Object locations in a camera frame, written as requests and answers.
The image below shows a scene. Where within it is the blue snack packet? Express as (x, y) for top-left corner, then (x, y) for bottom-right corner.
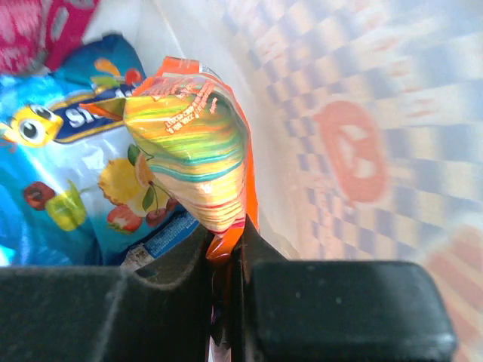
(1, 34), (198, 269)

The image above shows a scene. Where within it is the blue checkered paper bag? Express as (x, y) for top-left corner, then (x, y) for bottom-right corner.
(84, 1), (482, 361)

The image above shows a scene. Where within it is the small pink snack packet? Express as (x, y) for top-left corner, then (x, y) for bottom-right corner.
(1, 0), (99, 75)

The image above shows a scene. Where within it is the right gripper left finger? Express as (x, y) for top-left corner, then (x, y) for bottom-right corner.
(1, 226), (211, 361)

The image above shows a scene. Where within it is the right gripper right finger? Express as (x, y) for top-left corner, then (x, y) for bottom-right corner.
(231, 222), (458, 361)

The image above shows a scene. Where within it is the orange candy bag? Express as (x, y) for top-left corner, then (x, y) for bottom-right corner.
(85, 57), (259, 264)

